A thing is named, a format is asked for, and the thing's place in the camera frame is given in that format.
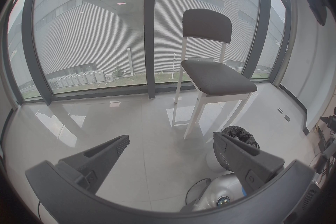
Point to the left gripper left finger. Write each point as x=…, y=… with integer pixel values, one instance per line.
x=94, y=164

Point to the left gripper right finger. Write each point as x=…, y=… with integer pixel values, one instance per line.
x=249, y=162

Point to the black plastic bag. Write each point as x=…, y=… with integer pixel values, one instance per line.
x=242, y=136

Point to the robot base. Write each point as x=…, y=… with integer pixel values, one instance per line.
x=223, y=188

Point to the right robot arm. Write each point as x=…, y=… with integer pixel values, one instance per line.
x=328, y=150

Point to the white trash bin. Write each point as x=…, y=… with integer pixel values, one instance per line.
x=214, y=165

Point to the grey chair with white legs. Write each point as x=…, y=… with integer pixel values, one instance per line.
x=217, y=78

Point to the window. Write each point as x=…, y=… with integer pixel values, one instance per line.
x=151, y=34

